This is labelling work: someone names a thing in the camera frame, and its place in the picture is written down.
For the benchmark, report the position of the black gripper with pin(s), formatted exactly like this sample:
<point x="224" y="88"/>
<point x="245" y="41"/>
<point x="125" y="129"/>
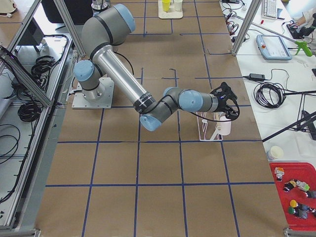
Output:
<point x="221" y="103"/>

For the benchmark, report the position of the pink plastic cup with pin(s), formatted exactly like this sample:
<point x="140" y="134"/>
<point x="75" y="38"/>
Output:
<point x="224" y="126"/>

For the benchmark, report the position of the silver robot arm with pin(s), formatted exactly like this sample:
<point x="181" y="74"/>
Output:
<point x="111" y="27"/>

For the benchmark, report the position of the white paper cup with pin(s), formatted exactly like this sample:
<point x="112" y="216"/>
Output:
<point x="275" y="152"/>

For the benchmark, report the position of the cream white plastic cup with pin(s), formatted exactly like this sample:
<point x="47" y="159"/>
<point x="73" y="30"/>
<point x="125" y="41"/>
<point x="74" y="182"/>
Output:
<point x="178" y="5"/>

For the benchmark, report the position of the yellow plastic cup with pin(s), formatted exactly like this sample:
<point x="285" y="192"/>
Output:
<point x="166" y="5"/>

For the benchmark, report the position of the black power adapter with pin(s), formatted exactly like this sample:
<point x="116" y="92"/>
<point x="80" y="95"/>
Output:
<point x="256" y="77"/>

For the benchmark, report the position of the blue teach pendant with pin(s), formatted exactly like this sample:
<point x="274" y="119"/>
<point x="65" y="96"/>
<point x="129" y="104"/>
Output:
<point x="273" y="48"/>

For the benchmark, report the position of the cream bunny print tray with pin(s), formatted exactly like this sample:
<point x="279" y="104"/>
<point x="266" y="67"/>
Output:
<point x="171" y="14"/>

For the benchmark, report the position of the white keyboard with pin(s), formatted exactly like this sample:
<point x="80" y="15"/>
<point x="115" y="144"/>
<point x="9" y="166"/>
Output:
<point x="269" y="9"/>

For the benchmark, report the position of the person in white shirt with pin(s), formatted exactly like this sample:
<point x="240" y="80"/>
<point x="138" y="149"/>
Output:
<point x="306" y="19"/>

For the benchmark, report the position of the red parts tray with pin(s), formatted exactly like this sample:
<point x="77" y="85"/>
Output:
<point x="296" y="187"/>

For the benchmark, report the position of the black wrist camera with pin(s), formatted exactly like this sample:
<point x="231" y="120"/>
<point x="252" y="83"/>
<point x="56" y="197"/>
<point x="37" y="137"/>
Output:
<point x="225" y="92"/>

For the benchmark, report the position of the white wire cup rack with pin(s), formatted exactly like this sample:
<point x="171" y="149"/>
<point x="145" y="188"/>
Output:
<point x="208" y="131"/>

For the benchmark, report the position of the black camera tripod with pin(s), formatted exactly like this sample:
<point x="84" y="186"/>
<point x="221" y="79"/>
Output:
<point x="297" y="114"/>

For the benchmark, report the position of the green handled reach tool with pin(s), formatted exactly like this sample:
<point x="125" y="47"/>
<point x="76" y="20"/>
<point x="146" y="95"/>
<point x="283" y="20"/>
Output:
<point x="301" y="44"/>

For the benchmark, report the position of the aluminium frame post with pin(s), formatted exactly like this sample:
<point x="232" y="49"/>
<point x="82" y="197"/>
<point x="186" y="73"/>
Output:
<point x="252" y="10"/>

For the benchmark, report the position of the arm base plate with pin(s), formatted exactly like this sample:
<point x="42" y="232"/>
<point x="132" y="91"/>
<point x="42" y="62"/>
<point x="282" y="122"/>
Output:
<point x="100" y="98"/>

